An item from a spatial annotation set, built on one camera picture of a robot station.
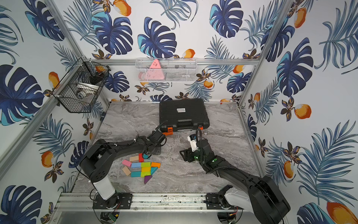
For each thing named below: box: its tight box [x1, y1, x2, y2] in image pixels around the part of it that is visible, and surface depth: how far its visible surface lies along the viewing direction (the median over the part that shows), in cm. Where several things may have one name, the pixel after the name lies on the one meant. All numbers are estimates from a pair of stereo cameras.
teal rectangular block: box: [130, 170, 142, 178], surface depth 86 cm
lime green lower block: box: [140, 171, 152, 178], surface depth 85 cm
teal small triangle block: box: [151, 167, 159, 176], surface depth 85 cm
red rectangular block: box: [138, 153, 145, 163], surface depth 91 cm
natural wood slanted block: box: [122, 165, 132, 176], surface depth 86 cm
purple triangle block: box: [144, 175, 153, 185], surface depth 84 cm
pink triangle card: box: [144, 58, 165, 80], surface depth 92 cm
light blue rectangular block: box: [130, 162, 142, 168], surface depth 88 cm
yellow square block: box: [141, 166, 151, 172], surface depth 87 cm
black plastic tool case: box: [159, 98, 211, 133], surface depth 105 cm
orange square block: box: [151, 161, 161, 169], surface depth 89 cm
